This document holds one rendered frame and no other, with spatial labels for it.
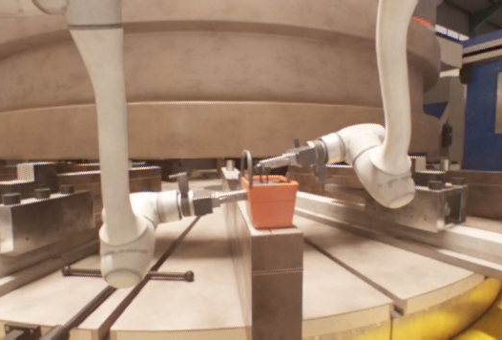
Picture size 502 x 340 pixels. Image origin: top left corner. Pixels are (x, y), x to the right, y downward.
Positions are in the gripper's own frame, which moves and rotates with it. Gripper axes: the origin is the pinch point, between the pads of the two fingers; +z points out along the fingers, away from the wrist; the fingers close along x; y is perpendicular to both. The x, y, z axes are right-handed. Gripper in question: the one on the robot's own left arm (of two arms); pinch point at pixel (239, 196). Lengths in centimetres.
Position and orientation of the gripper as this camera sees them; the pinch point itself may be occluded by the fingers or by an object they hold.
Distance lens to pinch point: 81.5
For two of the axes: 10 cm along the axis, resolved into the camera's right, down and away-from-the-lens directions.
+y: 1.3, 9.9, 1.0
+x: 1.4, 0.9, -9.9
